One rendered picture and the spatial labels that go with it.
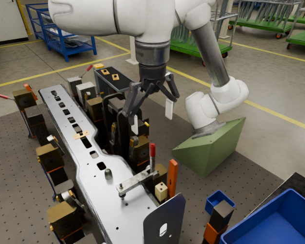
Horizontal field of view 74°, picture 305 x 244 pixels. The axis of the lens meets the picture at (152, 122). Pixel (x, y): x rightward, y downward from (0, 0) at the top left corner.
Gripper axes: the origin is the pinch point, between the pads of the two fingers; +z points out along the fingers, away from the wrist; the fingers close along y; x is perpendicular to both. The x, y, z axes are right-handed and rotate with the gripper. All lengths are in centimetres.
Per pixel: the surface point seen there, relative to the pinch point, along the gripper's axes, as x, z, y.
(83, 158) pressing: -29.7, 31.1, 18.9
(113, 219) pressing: 5.1, 31.1, 20.6
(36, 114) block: -77, 28, 30
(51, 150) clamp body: -38, 27, 30
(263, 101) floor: -87, 131, -282
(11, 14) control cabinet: -703, 57, -12
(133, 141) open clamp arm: -16.9, 21.6, -1.4
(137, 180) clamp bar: 0.7, 23.8, 7.6
